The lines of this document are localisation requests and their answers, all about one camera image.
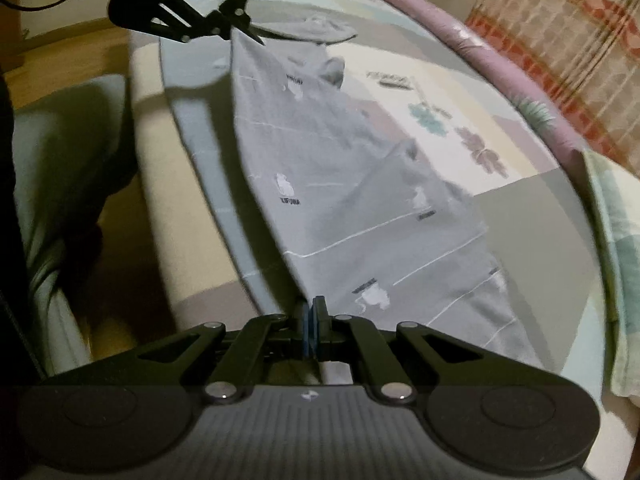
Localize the orange patterned curtain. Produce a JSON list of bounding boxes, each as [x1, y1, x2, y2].
[[465, 0, 640, 181]]

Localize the person's grey trousers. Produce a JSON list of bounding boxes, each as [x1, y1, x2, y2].
[[12, 75, 138, 376]]

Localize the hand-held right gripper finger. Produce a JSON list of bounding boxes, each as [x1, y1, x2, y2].
[[312, 299, 493, 403], [137, 305, 311, 403]]

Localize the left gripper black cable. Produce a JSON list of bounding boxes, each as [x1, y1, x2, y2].
[[0, 0, 71, 12]]

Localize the pink floral quilt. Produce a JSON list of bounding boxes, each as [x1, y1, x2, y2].
[[342, 0, 601, 161]]

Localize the checked pillow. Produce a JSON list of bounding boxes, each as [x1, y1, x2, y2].
[[580, 147, 640, 401]]

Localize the grey pajama pants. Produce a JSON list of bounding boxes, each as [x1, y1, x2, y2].
[[227, 30, 523, 376]]

